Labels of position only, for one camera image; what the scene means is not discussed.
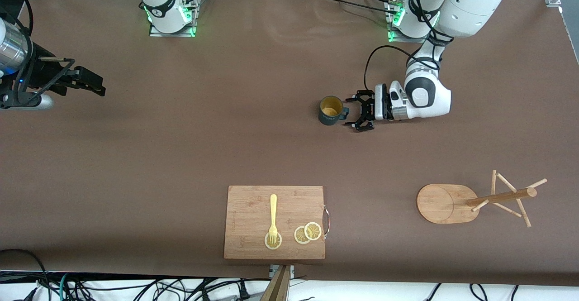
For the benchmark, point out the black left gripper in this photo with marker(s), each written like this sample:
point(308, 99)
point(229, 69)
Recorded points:
point(370, 109)

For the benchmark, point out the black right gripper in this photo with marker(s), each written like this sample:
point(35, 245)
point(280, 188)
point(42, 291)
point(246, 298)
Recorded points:
point(41, 75)

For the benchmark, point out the dark teal mug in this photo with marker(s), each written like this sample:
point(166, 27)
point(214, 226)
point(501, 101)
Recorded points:
point(328, 117)

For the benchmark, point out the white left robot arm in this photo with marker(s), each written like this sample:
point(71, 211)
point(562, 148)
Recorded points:
point(475, 2)

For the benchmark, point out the wooden cup rack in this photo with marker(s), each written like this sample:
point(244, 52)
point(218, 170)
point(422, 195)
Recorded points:
point(443, 203)

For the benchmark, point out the brown table mat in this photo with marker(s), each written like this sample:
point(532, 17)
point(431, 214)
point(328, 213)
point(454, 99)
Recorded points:
point(271, 156)

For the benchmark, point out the lemon slice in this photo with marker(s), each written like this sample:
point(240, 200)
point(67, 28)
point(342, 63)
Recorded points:
point(298, 235)
point(268, 244)
point(313, 231)

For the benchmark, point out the yellow plastic fork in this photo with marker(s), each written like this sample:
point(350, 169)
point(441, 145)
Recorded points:
point(273, 210)

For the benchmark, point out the wooden cutting board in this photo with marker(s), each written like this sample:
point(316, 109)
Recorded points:
point(249, 210)

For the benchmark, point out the black power plug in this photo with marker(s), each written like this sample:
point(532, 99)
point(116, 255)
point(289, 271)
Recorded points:
point(244, 292)

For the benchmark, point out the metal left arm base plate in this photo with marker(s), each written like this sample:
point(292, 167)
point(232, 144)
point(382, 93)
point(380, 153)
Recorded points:
point(398, 38)

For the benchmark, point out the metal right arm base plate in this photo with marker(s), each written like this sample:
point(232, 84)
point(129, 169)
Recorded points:
point(181, 34)

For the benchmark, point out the metal clamp bracket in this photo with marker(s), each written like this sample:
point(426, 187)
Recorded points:
point(272, 270)

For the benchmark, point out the wooden post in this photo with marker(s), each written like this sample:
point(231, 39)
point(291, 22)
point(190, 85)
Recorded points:
point(277, 287)

